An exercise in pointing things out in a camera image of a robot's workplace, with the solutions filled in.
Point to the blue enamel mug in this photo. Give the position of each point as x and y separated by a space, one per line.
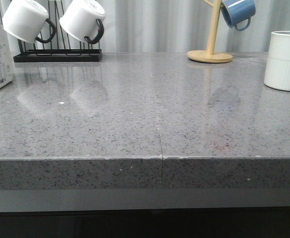
238 13

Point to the white mug black handle left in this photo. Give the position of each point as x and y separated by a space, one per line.
24 19

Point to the white mug black handle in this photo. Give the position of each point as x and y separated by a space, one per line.
24 19
83 20

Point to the white ribbed HOME mug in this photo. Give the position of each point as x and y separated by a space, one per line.
277 74

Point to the black wire mug rack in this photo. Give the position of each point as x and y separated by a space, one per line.
63 47

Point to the white mug black handle right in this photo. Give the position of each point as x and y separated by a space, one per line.
83 20

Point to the wooden mug tree stand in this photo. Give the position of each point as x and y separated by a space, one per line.
210 55

